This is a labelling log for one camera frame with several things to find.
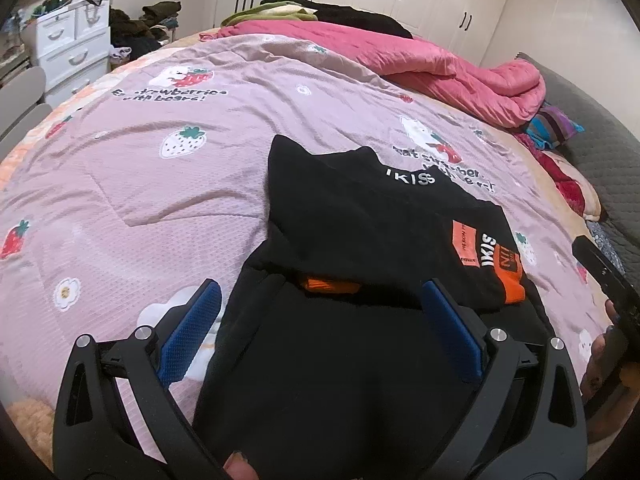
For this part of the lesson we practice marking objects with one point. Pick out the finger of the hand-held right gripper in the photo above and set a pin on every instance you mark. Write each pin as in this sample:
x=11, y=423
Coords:
x=600, y=270

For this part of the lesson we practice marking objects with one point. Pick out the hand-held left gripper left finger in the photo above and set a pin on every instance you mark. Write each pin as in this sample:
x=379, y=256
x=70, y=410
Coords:
x=192, y=325

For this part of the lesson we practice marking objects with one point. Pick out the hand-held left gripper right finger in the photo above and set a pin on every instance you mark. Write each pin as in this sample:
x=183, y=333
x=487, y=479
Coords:
x=452, y=330

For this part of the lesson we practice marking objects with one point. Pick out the black sweater with orange cuffs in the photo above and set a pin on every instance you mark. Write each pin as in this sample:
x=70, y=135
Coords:
x=350, y=220

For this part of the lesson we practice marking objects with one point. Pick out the pile of dark clothes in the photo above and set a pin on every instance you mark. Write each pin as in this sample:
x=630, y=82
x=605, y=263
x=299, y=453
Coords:
x=145, y=25

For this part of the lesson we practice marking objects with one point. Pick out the black clothes heap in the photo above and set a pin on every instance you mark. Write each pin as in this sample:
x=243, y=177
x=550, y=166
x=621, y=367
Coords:
x=350, y=15

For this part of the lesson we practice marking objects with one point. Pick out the person's left hand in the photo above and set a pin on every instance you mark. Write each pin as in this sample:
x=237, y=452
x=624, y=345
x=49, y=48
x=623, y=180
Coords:
x=242, y=467

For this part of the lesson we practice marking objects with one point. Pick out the blue floral cloth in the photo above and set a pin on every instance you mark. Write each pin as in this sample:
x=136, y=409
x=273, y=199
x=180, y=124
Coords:
x=607, y=245

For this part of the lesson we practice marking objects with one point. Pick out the beige pillow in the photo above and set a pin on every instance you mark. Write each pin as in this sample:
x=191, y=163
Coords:
x=590, y=195

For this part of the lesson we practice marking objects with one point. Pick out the red floral cloth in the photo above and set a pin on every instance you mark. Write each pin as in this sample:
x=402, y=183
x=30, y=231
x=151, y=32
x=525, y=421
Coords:
x=555, y=175

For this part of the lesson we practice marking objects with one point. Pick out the grey quilted headboard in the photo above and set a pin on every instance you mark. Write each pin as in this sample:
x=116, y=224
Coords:
x=605, y=135

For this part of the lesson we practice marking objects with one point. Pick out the pink strawberry printed quilt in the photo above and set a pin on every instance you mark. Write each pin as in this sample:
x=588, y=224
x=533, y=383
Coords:
x=150, y=185

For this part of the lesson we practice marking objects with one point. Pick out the striped colourful pillow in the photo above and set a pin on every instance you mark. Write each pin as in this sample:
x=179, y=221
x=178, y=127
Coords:
x=552, y=125

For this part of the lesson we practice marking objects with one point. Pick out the brown plush toy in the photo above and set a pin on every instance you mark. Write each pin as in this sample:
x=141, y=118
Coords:
x=32, y=430

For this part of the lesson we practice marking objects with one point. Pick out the pink duvet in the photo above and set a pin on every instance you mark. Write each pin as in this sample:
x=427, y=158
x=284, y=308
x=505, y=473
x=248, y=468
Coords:
x=450, y=80

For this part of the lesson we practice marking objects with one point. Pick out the grey chair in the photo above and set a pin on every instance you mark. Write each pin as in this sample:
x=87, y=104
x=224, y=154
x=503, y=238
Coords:
x=22, y=100

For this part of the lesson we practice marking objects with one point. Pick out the white drawer cabinet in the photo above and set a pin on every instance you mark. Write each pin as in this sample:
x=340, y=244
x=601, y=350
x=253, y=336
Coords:
x=70, y=55

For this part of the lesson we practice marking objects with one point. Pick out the green blanket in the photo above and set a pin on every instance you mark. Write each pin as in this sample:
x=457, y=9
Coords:
x=270, y=14

